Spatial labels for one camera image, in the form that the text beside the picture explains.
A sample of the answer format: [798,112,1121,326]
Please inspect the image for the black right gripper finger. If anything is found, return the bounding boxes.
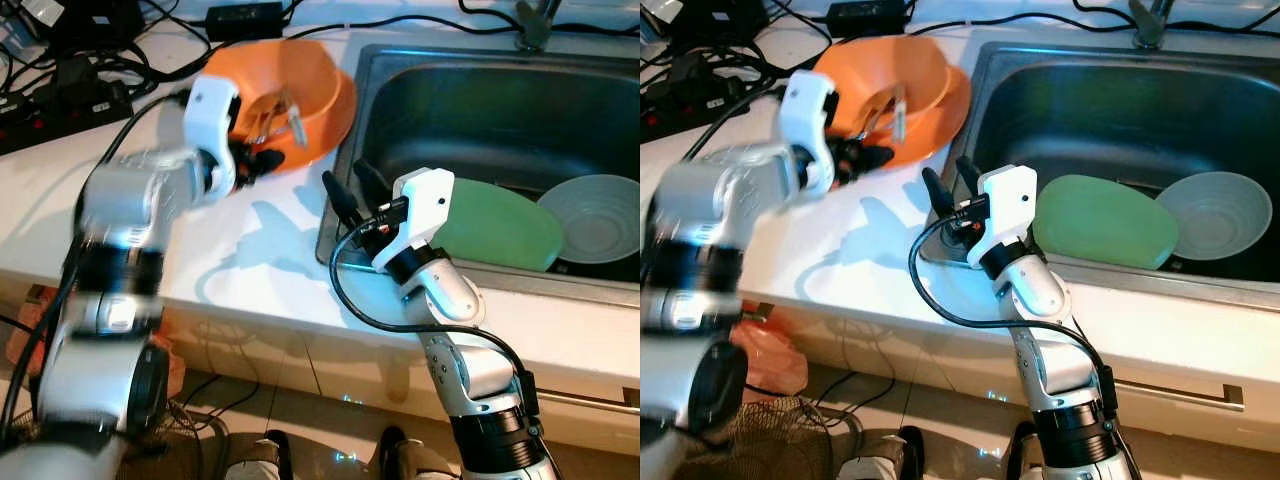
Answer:
[322,169,361,227]
[955,156,986,201]
[921,167,956,223]
[353,160,393,211]

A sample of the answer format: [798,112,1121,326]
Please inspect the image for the orange plastic bowl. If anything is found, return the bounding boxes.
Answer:
[812,35,953,166]
[205,40,346,171]

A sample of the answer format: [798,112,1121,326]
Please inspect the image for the wooden chopstick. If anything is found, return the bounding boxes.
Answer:
[862,94,899,137]
[256,98,294,142]
[246,93,287,137]
[855,88,894,131]

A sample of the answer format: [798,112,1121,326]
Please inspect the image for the green plastic plate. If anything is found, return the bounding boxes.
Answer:
[1033,175,1180,271]
[430,178,565,272]

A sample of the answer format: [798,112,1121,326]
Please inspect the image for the stainless steel sink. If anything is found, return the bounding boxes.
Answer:
[920,42,1280,303]
[318,42,641,293]

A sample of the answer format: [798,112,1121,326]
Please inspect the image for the flat black power adapter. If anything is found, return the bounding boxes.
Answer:
[827,0,912,36]
[205,3,287,41]

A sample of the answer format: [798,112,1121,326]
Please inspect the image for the black power strip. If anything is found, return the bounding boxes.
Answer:
[640,75,747,143]
[0,78,133,156]

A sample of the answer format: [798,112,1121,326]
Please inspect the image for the black charger box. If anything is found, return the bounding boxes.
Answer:
[668,0,767,47]
[45,0,147,51]

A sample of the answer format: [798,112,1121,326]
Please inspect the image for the red plastic bag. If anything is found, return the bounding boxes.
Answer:
[5,288,187,397]
[730,313,810,397]

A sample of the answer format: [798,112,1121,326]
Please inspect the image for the grey ribbed bowl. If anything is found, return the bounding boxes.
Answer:
[1155,172,1273,263]
[537,175,641,264]

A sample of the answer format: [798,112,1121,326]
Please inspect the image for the chrome faucet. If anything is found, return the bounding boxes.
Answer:
[1130,0,1177,49]
[514,0,563,51]

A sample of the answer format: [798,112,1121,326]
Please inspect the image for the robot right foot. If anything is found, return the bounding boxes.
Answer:
[378,427,461,480]
[1005,420,1053,480]

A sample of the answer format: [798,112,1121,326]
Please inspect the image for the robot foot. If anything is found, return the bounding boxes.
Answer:
[225,430,293,480]
[378,427,461,480]
[838,428,927,480]
[1005,420,1053,480]

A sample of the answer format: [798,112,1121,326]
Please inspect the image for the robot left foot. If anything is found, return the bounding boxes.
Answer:
[838,428,927,480]
[225,430,293,480]

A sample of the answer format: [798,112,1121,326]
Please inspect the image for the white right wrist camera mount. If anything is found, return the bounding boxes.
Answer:
[373,167,457,271]
[965,165,1039,269]

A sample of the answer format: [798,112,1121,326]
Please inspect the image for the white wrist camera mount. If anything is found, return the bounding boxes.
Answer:
[778,70,839,196]
[965,165,1039,269]
[183,75,242,196]
[373,167,457,271]

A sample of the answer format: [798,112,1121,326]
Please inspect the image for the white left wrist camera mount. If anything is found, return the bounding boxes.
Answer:
[183,75,242,196]
[778,70,839,196]

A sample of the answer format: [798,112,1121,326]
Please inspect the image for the metal drawer handle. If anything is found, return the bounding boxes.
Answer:
[1115,378,1247,412]
[540,385,641,413]

